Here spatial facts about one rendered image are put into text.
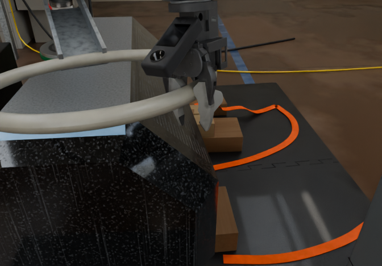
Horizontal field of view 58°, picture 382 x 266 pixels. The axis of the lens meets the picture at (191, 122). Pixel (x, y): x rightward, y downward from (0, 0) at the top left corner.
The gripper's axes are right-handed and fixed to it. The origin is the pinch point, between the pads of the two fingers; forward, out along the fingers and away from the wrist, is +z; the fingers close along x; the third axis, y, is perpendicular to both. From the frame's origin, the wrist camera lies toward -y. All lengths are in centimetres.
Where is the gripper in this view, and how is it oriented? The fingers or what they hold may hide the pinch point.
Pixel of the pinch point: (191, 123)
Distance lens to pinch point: 60.4
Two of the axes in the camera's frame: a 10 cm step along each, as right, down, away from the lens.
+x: -8.1, -1.8, 5.6
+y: 5.9, -3.5, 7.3
